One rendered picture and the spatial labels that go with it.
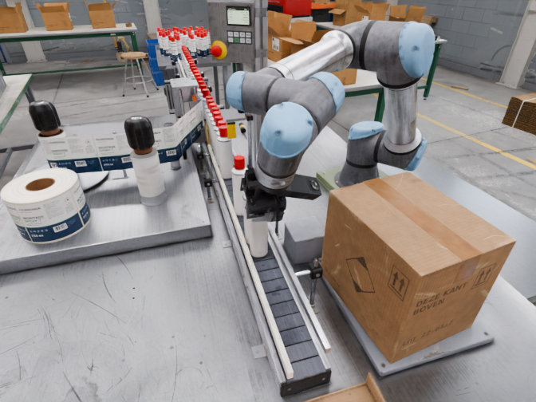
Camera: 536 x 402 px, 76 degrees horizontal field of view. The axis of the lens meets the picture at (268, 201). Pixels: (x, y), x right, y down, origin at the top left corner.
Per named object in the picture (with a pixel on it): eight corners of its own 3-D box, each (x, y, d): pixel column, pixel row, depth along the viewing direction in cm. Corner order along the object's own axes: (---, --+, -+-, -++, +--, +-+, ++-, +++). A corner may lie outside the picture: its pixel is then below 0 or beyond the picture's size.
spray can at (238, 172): (232, 209, 116) (229, 154, 105) (247, 206, 118) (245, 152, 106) (235, 218, 112) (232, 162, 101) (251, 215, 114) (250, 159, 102)
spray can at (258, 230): (247, 248, 100) (245, 188, 89) (265, 245, 101) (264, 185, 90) (252, 260, 96) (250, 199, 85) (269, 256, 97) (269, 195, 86)
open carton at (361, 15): (348, 29, 527) (351, 1, 506) (372, 28, 538) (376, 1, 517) (362, 33, 496) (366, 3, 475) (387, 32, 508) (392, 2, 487)
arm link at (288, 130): (327, 114, 52) (297, 150, 48) (309, 155, 62) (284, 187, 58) (284, 88, 53) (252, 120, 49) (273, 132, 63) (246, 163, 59)
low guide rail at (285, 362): (207, 148, 152) (206, 144, 151) (210, 148, 152) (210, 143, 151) (287, 379, 67) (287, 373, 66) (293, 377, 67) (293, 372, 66)
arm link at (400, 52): (388, 143, 129) (376, 8, 84) (429, 152, 121) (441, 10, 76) (374, 168, 125) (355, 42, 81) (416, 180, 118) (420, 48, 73)
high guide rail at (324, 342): (223, 135, 151) (222, 132, 150) (226, 135, 151) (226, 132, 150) (325, 353, 65) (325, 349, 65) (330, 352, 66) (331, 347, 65)
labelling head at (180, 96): (177, 133, 170) (169, 79, 155) (203, 130, 173) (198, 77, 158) (179, 144, 159) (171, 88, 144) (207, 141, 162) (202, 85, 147)
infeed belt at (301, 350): (195, 116, 201) (194, 109, 199) (209, 115, 203) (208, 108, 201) (286, 393, 70) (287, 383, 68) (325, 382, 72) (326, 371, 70)
